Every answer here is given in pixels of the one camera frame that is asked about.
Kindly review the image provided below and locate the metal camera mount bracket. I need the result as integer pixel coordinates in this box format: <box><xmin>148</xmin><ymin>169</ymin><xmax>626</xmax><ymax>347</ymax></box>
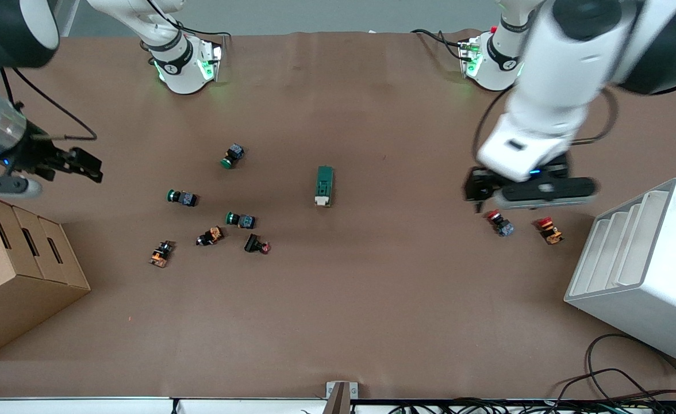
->
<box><xmin>325</xmin><ymin>381</ymin><xmax>359</xmax><ymax>414</ymax></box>

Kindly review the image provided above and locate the green load switch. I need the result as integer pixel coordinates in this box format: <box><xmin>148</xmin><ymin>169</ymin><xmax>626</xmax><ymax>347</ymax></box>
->
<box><xmin>314</xmin><ymin>166</ymin><xmax>336</xmax><ymax>208</ymax></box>

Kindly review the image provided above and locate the black looped floor cable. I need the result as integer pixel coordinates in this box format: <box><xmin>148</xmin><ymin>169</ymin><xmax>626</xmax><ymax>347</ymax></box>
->
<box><xmin>585</xmin><ymin>333</ymin><xmax>676</xmax><ymax>403</ymax></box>

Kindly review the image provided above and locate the black left base cable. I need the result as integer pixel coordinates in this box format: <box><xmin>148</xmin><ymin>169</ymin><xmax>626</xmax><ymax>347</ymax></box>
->
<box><xmin>412</xmin><ymin>29</ymin><xmax>466</xmax><ymax>59</ymax></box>

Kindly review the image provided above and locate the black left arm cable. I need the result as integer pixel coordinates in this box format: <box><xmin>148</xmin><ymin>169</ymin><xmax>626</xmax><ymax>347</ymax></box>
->
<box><xmin>473</xmin><ymin>85</ymin><xmax>620</xmax><ymax>163</ymax></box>

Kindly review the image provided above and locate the red emergency stop button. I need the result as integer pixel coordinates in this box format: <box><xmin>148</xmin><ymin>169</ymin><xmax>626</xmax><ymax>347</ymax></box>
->
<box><xmin>486</xmin><ymin>210</ymin><xmax>515</xmax><ymax>237</ymax></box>

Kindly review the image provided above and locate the white slotted rack box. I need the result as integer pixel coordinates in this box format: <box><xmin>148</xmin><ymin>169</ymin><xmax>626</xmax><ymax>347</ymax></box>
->
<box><xmin>564</xmin><ymin>178</ymin><xmax>676</xmax><ymax>370</ymax></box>

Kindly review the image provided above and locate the black right base cable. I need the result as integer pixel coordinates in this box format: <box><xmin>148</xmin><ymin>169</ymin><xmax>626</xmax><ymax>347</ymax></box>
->
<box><xmin>148</xmin><ymin>0</ymin><xmax>231</xmax><ymax>40</ymax></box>

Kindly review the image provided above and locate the brown cardboard box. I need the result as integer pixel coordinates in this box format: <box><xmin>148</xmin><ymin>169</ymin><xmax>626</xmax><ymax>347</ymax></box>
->
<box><xmin>0</xmin><ymin>195</ymin><xmax>91</xmax><ymax>362</ymax></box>

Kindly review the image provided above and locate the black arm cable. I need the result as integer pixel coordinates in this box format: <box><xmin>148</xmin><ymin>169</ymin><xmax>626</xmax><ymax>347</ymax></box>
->
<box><xmin>473</xmin><ymin>85</ymin><xmax>620</xmax><ymax>163</ymax></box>
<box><xmin>0</xmin><ymin>66</ymin><xmax>98</xmax><ymax>142</ymax></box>

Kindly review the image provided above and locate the black cable bundle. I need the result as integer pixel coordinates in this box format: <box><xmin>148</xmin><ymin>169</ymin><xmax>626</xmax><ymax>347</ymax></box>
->
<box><xmin>384</xmin><ymin>397</ymin><xmax>676</xmax><ymax>414</ymax></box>

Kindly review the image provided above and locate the brown paper table cover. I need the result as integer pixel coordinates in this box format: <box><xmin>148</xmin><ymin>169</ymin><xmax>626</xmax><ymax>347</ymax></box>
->
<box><xmin>0</xmin><ymin>30</ymin><xmax>676</xmax><ymax>398</ymax></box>

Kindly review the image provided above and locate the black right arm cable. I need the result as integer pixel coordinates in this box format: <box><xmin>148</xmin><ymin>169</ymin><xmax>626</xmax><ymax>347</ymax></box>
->
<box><xmin>0</xmin><ymin>66</ymin><xmax>98</xmax><ymax>142</ymax></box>

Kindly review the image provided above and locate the white table edge rail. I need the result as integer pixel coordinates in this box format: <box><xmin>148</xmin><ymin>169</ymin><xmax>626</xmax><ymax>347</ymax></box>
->
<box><xmin>0</xmin><ymin>397</ymin><xmax>676</xmax><ymax>414</ymax></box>

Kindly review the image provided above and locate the black orange selector switch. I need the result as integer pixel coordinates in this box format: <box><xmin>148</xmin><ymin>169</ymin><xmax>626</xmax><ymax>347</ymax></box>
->
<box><xmin>196</xmin><ymin>227</ymin><xmax>224</xmax><ymax>247</ymax></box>
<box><xmin>149</xmin><ymin>240</ymin><xmax>175</xmax><ymax>269</ymax></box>

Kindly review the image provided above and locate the red emergency button orange block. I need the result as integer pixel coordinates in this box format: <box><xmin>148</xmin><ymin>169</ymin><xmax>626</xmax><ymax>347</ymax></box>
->
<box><xmin>537</xmin><ymin>216</ymin><xmax>564</xmax><ymax>246</ymax></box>

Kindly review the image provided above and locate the black base cable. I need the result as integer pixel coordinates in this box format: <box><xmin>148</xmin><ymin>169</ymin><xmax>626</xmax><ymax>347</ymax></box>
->
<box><xmin>148</xmin><ymin>0</ymin><xmax>231</xmax><ymax>40</ymax></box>
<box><xmin>412</xmin><ymin>29</ymin><xmax>466</xmax><ymax>59</ymax></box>

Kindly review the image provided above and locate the black red indicator switch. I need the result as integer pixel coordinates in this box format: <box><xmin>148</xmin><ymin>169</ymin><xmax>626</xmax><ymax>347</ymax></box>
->
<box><xmin>244</xmin><ymin>233</ymin><xmax>271</xmax><ymax>255</ymax></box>

